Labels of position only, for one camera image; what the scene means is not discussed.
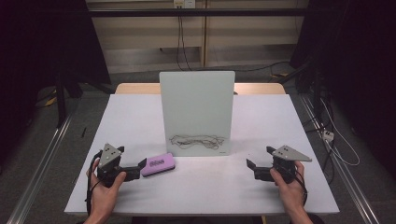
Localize purple whiteboard eraser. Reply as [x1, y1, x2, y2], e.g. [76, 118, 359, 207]
[140, 152, 177, 178]

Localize black horizontal bar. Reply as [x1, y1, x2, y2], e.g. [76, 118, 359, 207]
[88, 7, 310, 18]

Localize black curtain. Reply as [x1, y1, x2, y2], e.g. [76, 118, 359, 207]
[0, 0, 112, 162]
[290, 0, 396, 171]

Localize wooden table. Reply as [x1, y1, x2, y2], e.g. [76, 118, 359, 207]
[115, 82, 287, 96]

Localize black metal stand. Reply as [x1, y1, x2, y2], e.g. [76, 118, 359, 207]
[55, 72, 68, 129]

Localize small whiteboard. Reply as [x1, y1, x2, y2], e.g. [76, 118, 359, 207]
[159, 70, 236, 158]

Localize person's right hand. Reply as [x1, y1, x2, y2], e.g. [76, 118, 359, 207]
[270, 161, 308, 216]

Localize black hanging cable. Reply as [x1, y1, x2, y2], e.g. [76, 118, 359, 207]
[176, 15, 193, 72]

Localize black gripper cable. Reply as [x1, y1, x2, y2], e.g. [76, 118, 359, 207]
[293, 170, 309, 207]
[84, 150, 104, 216]

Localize white cable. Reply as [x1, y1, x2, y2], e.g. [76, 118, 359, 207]
[319, 97, 361, 167]

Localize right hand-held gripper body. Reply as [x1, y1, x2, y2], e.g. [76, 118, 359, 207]
[272, 145, 313, 185]

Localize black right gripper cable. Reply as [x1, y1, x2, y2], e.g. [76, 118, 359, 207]
[293, 170, 309, 207]

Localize person's left hand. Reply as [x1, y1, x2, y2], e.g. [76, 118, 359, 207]
[86, 158, 127, 218]

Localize white power strip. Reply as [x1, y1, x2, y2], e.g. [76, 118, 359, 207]
[321, 129, 335, 143]

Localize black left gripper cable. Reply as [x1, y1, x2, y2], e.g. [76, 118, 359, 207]
[84, 150, 104, 216]

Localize aluminium floor rail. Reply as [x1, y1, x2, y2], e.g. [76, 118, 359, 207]
[299, 93, 381, 224]
[6, 114, 75, 224]

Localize white wall outlet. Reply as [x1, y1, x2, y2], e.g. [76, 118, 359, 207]
[173, 0, 197, 9]

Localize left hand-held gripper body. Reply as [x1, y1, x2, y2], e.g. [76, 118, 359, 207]
[97, 143, 127, 189]

